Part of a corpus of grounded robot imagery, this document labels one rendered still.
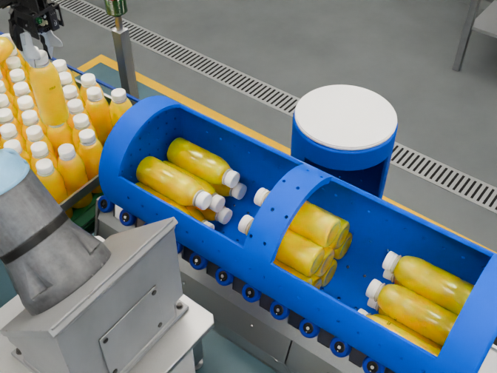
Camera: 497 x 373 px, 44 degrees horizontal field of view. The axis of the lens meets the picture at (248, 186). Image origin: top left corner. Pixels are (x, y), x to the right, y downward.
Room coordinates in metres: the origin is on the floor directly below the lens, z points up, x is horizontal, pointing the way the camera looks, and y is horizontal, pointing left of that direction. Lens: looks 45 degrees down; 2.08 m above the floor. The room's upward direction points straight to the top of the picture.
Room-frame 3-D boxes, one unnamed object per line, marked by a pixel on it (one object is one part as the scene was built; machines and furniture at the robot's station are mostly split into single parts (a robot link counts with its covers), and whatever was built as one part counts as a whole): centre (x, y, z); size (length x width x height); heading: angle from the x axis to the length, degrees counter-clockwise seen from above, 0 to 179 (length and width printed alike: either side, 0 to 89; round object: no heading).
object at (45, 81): (1.19, 0.47, 1.21); 0.07 x 0.07 x 0.17
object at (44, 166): (1.07, 0.49, 1.07); 0.04 x 0.04 x 0.02
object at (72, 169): (1.13, 0.45, 0.98); 0.07 x 0.07 x 0.17
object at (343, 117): (1.32, -0.26, 1.03); 0.28 x 0.28 x 0.01
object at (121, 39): (1.65, 0.39, 0.55); 0.04 x 0.04 x 1.10; 54
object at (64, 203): (1.18, 0.36, 0.96); 0.40 x 0.01 x 0.03; 144
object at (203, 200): (0.93, 0.10, 1.10); 0.04 x 0.02 x 0.04; 144
